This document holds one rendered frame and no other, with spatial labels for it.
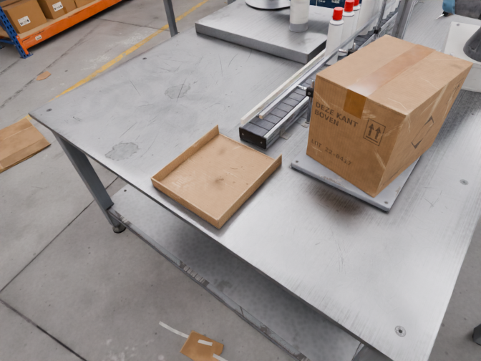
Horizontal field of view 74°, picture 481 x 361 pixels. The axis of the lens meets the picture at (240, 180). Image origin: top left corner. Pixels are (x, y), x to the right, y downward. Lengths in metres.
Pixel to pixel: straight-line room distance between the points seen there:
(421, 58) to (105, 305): 1.64
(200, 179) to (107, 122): 0.49
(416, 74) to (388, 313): 0.55
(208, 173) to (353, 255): 0.47
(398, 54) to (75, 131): 1.07
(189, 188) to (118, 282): 0.99
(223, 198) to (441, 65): 0.64
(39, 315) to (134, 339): 0.52
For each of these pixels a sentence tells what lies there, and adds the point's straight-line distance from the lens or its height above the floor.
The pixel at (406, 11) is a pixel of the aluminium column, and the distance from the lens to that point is 1.60.
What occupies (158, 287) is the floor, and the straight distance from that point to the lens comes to 1.75.
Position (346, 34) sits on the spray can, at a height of 0.97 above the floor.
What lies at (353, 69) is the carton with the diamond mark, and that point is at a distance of 0.87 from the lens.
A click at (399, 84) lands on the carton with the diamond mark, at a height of 1.12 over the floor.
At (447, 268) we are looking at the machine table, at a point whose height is 0.83.
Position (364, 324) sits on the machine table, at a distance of 0.76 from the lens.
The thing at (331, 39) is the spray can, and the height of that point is 0.99.
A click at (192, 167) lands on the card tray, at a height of 0.83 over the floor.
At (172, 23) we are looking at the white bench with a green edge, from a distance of 3.13.
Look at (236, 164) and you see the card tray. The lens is 0.99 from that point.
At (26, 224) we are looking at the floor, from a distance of 2.35.
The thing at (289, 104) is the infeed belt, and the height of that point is 0.88.
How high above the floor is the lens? 1.53
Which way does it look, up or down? 48 degrees down
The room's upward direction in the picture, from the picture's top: 5 degrees counter-clockwise
